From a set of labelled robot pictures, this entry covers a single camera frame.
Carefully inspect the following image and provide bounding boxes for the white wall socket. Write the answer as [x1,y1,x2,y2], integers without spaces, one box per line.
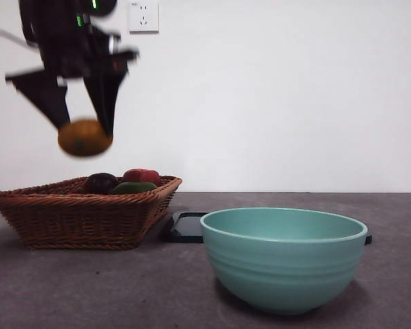
[128,0,160,35]

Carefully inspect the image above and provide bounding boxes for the black rectangular tray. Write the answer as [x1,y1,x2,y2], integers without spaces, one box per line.
[162,211,373,245]

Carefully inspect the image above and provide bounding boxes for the green toy fruit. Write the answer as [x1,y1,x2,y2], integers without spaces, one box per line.
[110,182,158,196]

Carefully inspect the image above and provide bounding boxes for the brown wicker basket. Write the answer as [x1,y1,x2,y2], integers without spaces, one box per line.
[0,175,183,251]

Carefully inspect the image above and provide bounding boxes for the teal ribbed bowl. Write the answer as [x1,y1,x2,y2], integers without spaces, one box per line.
[199,206,369,315]

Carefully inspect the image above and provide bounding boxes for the red toy fruit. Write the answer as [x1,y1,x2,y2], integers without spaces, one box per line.
[122,168,162,188]

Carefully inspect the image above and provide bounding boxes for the dark purple toy fruit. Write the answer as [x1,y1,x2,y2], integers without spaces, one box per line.
[84,172,119,195]

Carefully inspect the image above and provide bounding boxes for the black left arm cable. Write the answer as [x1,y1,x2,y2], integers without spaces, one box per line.
[0,29,34,62]

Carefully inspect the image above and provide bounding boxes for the yellow orange toy fruit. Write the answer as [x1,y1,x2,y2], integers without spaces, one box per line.
[57,119,114,159]

